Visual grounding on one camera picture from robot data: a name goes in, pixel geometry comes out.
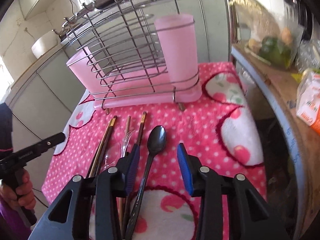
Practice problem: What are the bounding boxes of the grey kitchen counter cabinets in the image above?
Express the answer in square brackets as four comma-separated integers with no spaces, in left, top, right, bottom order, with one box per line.
[4,0,230,218]

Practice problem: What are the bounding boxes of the black plastic spoon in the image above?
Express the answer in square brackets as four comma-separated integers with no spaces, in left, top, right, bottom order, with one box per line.
[125,125,167,239]

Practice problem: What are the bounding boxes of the pink right utensil cup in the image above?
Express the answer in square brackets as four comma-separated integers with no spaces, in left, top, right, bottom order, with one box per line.
[154,14,198,89]

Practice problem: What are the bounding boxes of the pink drip tray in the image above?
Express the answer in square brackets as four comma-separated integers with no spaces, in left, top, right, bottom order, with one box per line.
[91,66,202,109]

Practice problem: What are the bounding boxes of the chrome vertical pole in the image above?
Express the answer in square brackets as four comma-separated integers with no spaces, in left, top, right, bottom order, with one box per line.
[225,0,238,65]

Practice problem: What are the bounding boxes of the wooden shelf board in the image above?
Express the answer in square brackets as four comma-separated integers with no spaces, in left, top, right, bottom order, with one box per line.
[231,43,319,239]

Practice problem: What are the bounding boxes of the pink utensil cup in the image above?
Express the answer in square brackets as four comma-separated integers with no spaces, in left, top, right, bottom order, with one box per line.
[154,14,198,89]
[66,47,109,99]

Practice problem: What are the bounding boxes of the purple sleeve forearm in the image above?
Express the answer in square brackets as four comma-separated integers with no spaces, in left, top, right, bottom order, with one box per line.
[1,197,31,239]

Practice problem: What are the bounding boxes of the pink polka dot towel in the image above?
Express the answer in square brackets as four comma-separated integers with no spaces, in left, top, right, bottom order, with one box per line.
[42,62,266,239]

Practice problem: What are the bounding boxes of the chrome wire utensil rack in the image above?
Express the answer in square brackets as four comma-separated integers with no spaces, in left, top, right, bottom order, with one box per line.
[51,0,201,115]

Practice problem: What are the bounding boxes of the person's left hand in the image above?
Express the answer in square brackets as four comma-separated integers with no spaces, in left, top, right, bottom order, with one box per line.
[1,170,36,210]

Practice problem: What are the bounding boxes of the clear bowl with vegetables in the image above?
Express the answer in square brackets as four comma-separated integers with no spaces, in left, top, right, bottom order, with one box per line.
[230,0,304,70]

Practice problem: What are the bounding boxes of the pink left utensil cup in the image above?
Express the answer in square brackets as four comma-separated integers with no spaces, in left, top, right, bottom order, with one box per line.
[66,47,109,99]

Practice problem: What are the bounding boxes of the black blender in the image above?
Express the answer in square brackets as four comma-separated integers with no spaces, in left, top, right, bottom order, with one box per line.
[283,0,313,41]

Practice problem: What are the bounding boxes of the brown wooden chopstick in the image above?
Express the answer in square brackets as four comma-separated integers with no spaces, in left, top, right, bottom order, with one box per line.
[119,116,131,226]

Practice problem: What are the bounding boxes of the clear plastic spoon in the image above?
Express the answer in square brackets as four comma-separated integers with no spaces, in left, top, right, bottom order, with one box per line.
[101,142,121,171]

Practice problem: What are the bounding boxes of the white orange carton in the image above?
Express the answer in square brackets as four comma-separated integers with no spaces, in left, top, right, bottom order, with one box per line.
[296,69,320,134]

